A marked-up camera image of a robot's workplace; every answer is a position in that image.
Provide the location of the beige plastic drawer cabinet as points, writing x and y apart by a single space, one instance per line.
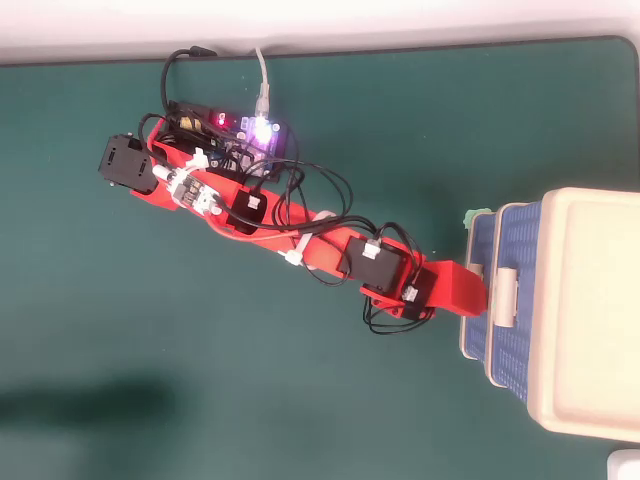
600 300

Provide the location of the long white zip tie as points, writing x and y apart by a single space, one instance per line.
295 257

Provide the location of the white box corner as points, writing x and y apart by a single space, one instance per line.
625 466

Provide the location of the green crumpled tape blob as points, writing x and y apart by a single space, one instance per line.
474 219

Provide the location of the red fixed gripper finger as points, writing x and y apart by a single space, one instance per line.
457 290

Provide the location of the motor controller circuit board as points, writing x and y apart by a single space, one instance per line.
235 145

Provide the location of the small clear circuit module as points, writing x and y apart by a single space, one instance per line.
189 192

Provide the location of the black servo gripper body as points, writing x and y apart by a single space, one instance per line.
419 297

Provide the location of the dark green table mat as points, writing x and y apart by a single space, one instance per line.
250 350

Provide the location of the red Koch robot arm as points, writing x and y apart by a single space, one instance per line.
327 255

